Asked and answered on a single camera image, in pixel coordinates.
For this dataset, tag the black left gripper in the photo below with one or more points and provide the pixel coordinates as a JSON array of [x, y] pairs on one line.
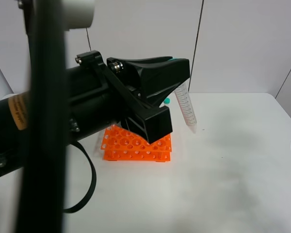
[[97, 98]]

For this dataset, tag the teal-capped test tube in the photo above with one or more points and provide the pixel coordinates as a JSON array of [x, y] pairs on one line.
[[186, 107]]

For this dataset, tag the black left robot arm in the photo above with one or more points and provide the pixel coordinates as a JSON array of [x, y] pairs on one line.
[[65, 105]]

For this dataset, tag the orange plastic test tube rack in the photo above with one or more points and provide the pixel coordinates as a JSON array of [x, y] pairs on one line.
[[119, 144]]

